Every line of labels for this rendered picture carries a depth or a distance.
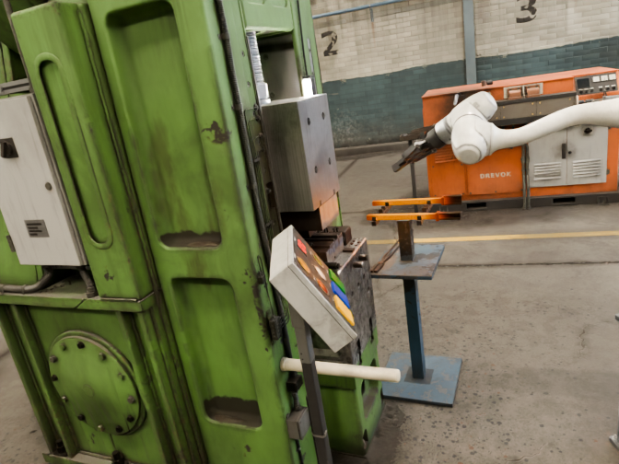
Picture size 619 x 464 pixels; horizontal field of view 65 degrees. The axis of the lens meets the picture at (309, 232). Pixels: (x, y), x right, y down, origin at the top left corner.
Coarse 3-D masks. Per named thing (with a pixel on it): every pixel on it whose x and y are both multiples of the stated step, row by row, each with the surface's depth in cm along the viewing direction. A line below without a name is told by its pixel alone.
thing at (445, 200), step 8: (384, 200) 248; (392, 200) 246; (400, 200) 244; (408, 200) 242; (416, 200) 240; (424, 200) 239; (432, 200) 237; (440, 200) 236; (448, 200) 235; (456, 200) 234
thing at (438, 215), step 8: (368, 216) 227; (376, 216) 226; (384, 216) 224; (392, 216) 222; (400, 216) 221; (408, 216) 219; (416, 216) 218; (424, 216) 216; (432, 216) 215; (440, 216) 214; (448, 216) 212; (456, 216) 211
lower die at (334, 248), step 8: (336, 232) 207; (312, 240) 201; (320, 240) 200; (328, 240) 198; (336, 240) 200; (320, 248) 195; (328, 248) 193; (336, 248) 200; (320, 256) 191; (328, 256) 191; (336, 256) 200
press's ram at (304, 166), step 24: (312, 96) 186; (264, 120) 174; (288, 120) 170; (312, 120) 179; (288, 144) 174; (312, 144) 179; (288, 168) 177; (312, 168) 178; (336, 168) 202; (288, 192) 181; (312, 192) 178
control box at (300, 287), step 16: (288, 240) 142; (304, 240) 156; (272, 256) 140; (288, 256) 129; (304, 256) 140; (272, 272) 128; (288, 272) 124; (304, 272) 127; (288, 288) 125; (304, 288) 125; (320, 288) 130; (304, 304) 127; (320, 304) 127; (320, 320) 129; (336, 320) 129; (320, 336) 130; (336, 336) 130; (352, 336) 130
